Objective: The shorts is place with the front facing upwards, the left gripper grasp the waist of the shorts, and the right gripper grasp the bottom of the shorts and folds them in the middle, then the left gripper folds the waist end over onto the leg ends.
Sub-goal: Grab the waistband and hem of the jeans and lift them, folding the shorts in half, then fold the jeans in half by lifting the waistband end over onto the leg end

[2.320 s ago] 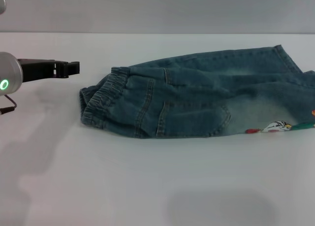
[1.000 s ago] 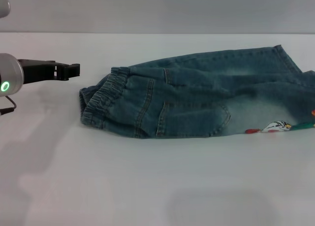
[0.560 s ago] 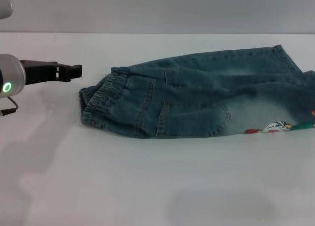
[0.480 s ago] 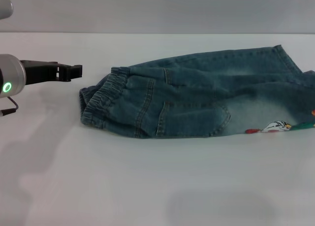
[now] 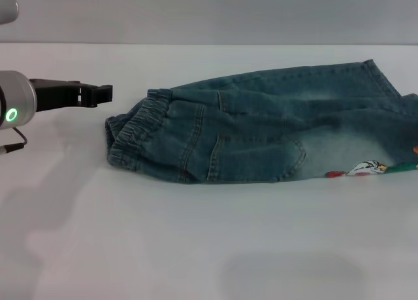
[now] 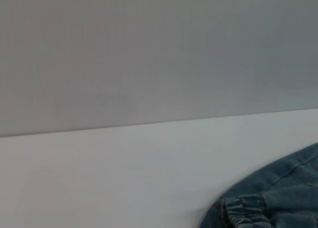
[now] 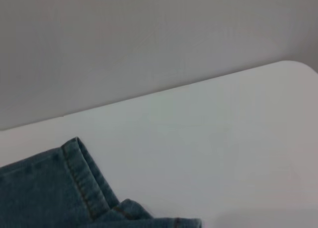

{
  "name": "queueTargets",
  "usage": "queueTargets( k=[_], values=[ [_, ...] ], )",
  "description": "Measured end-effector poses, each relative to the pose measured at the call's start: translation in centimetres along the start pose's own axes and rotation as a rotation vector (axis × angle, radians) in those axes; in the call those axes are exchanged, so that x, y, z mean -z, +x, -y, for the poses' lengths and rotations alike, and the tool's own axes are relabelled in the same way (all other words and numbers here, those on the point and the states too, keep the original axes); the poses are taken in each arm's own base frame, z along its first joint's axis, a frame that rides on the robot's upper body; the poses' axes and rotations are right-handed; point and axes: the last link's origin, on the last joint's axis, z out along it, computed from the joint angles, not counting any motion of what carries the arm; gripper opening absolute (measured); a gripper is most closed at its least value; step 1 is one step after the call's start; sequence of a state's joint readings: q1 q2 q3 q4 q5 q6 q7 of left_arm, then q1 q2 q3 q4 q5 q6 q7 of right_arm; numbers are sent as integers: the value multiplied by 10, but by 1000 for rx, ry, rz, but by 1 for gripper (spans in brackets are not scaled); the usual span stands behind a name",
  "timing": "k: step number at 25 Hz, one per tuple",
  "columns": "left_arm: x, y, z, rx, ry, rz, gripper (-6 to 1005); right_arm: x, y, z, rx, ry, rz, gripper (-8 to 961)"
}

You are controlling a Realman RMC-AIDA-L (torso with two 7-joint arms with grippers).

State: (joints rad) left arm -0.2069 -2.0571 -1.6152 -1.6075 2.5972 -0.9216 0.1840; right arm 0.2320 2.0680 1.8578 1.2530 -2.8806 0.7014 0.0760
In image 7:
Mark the blue denim shorts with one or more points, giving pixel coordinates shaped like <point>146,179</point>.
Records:
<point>44,188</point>

